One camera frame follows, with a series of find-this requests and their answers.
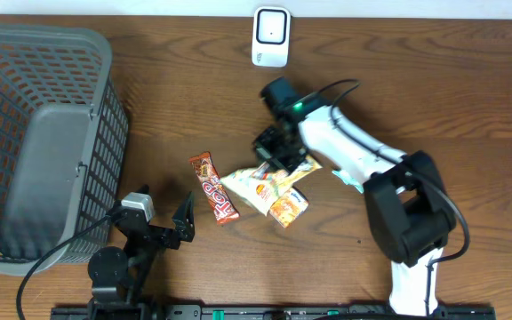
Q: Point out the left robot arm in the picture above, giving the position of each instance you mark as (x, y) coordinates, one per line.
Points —
(119, 274)

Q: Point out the grey plastic mesh basket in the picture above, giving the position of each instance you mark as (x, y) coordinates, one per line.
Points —
(63, 133)

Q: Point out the teal wet wipes pack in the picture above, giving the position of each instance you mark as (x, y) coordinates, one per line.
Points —
(345, 177)

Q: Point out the orange tissue pack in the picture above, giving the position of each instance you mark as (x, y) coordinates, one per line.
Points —
(288, 207)

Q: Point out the orange chocolate bar wrapper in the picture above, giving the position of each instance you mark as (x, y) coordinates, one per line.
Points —
(223, 209)

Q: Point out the white barcode scanner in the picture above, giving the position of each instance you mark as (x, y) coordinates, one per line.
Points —
(271, 37)

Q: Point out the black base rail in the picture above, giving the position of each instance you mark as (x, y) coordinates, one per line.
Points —
(196, 312)

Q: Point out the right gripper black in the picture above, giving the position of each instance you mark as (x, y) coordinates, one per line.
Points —
(262, 151)

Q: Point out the yellow snack chip bag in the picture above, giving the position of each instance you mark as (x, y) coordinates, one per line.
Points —
(261, 187)

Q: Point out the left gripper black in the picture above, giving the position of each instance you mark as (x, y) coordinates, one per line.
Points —
(182, 228)

